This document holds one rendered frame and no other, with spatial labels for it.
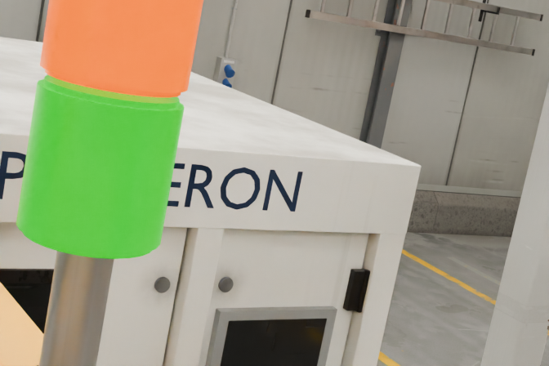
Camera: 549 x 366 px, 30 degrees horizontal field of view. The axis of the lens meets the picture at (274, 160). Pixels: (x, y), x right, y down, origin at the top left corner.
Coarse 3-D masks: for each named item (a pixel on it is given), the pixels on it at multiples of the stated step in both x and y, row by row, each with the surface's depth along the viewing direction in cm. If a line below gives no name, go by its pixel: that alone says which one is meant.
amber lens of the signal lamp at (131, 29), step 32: (64, 0) 32; (96, 0) 32; (128, 0) 32; (160, 0) 32; (192, 0) 33; (64, 32) 32; (96, 32) 32; (128, 32) 32; (160, 32) 32; (192, 32) 34; (64, 64) 32; (96, 64) 32; (128, 64) 32; (160, 64) 33; (160, 96) 33
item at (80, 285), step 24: (72, 264) 35; (96, 264) 35; (72, 288) 35; (96, 288) 35; (48, 312) 36; (72, 312) 35; (96, 312) 36; (48, 336) 36; (72, 336) 35; (96, 336) 36; (48, 360) 36; (72, 360) 36; (96, 360) 37
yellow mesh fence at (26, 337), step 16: (0, 288) 46; (0, 304) 45; (16, 304) 45; (0, 320) 43; (16, 320) 43; (0, 336) 41; (16, 336) 42; (32, 336) 42; (0, 352) 40; (16, 352) 40; (32, 352) 40
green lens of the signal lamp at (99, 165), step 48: (48, 96) 33; (96, 96) 32; (144, 96) 34; (48, 144) 33; (96, 144) 33; (144, 144) 33; (48, 192) 33; (96, 192) 33; (144, 192) 34; (48, 240) 33; (96, 240) 33; (144, 240) 34
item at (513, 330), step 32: (544, 128) 282; (544, 160) 281; (544, 192) 280; (544, 224) 280; (512, 256) 289; (544, 256) 282; (512, 288) 288; (544, 288) 285; (512, 320) 287; (544, 320) 289; (512, 352) 286
